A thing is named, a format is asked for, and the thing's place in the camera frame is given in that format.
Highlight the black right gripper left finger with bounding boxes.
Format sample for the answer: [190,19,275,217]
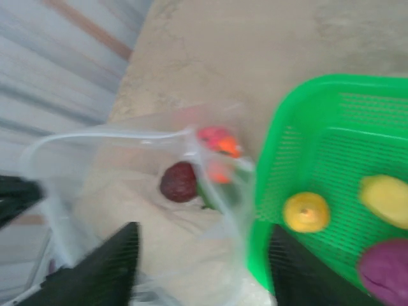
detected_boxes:
[18,221,142,306]

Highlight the clear zip-top plastic bag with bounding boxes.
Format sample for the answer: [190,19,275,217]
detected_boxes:
[17,101,279,306]

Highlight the orange toy food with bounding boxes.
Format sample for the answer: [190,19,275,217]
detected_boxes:
[206,136,244,186]

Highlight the red toy apple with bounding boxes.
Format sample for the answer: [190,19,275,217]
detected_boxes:
[196,125,231,149]

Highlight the purple toy sweet potato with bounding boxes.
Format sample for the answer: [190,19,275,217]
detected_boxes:
[358,238,408,306]

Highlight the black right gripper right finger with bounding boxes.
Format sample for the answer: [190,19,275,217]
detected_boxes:
[269,224,383,306]

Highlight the dark green toy vegetable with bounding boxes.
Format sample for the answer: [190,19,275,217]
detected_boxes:
[195,177,244,212]

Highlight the green plastic mesh basket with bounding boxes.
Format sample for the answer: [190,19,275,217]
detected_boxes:
[247,73,408,296]

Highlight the pale yellow oblong toy food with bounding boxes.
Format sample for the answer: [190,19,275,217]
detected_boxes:
[359,174,408,231]

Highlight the dark red round toy fruit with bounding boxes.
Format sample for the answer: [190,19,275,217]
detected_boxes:
[159,161,199,203]

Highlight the yellow round toy fruit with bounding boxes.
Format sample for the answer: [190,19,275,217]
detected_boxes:
[282,191,331,234]

